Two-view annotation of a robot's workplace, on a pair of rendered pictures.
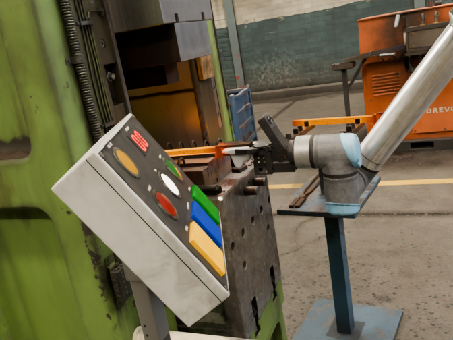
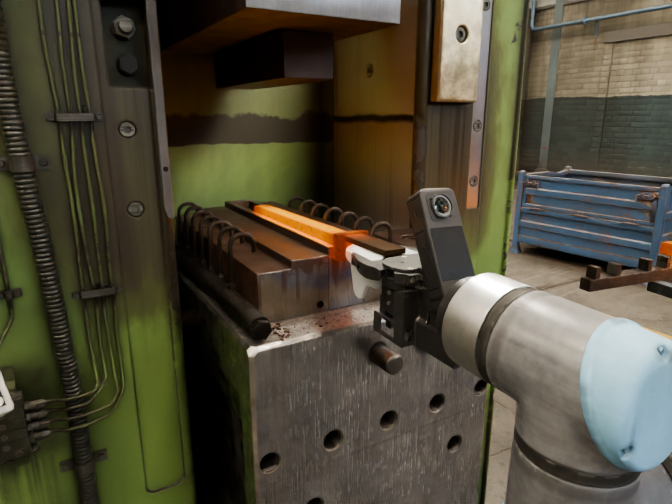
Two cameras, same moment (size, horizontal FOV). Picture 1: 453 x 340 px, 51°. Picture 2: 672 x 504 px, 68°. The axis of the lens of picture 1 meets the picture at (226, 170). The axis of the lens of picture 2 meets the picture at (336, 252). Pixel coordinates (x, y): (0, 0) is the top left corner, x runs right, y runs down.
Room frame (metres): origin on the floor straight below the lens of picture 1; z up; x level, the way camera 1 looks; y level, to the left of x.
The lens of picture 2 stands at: (0.82, -0.34, 1.16)
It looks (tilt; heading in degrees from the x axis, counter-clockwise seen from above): 15 degrees down; 36
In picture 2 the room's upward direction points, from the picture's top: straight up
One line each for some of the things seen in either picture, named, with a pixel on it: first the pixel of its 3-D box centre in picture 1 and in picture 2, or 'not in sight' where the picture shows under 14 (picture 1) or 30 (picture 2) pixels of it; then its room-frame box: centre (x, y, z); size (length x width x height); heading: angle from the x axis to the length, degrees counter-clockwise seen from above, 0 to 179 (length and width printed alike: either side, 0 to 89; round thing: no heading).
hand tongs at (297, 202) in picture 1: (316, 180); not in sight; (1.92, -0.37, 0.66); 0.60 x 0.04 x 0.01; 150
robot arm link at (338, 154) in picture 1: (336, 152); (580, 372); (1.20, -0.29, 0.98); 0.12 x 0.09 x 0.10; 65
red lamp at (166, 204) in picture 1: (165, 204); not in sight; (0.67, 0.10, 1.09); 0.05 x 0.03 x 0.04; 156
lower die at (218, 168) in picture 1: (155, 170); (267, 244); (1.40, 0.22, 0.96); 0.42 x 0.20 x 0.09; 66
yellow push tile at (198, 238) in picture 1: (205, 249); not in sight; (0.67, 0.05, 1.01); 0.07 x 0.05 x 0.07; 1
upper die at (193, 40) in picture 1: (129, 50); (259, 5); (1.40, 0.22, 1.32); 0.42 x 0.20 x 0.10; 66
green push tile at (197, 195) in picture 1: (203, 206); not in sight; (0.87, 0.06, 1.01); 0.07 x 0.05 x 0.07; 1
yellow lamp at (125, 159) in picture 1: (127, 162); not in sight; (0.67, 0.14, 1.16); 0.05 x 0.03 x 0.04; 156
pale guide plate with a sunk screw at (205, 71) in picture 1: (202, 52); (457, 48); (1.66, 0.01, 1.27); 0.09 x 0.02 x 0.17; 156
